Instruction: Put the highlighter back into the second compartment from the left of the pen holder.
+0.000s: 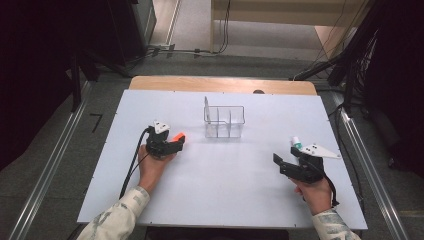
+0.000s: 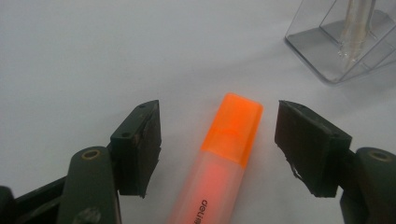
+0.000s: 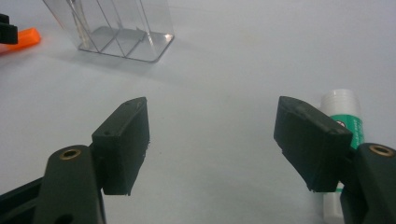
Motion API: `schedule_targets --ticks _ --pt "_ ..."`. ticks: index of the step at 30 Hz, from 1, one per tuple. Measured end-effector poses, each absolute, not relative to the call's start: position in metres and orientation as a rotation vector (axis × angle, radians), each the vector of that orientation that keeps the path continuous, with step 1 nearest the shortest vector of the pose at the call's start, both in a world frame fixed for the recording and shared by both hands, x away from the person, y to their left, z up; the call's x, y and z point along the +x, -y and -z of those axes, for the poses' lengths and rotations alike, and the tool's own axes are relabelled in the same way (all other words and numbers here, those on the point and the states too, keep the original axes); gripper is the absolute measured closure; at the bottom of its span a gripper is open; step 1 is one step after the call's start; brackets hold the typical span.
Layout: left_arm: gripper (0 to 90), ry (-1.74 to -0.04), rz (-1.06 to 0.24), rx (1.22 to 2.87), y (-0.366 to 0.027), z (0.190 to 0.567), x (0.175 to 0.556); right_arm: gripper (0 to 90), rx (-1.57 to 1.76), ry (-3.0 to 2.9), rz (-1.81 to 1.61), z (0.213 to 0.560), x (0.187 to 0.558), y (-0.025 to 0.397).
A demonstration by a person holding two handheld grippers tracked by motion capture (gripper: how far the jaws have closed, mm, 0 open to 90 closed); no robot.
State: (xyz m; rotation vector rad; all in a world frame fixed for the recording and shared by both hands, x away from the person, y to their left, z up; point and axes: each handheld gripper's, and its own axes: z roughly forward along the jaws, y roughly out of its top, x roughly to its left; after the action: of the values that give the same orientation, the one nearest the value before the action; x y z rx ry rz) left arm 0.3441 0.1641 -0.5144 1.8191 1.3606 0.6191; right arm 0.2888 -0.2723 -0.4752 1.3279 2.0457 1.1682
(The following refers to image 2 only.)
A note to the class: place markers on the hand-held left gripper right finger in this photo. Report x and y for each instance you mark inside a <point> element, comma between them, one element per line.
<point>311,149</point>

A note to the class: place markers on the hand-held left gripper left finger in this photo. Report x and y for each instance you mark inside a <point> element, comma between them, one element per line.
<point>137,149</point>

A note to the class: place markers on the orange highlighter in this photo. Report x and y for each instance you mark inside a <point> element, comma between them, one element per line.
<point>224,155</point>

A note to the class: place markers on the clear plastic pen holder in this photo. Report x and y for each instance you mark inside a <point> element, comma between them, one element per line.
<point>317,37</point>

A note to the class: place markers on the clear pen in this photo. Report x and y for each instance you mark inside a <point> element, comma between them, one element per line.
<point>355,31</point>

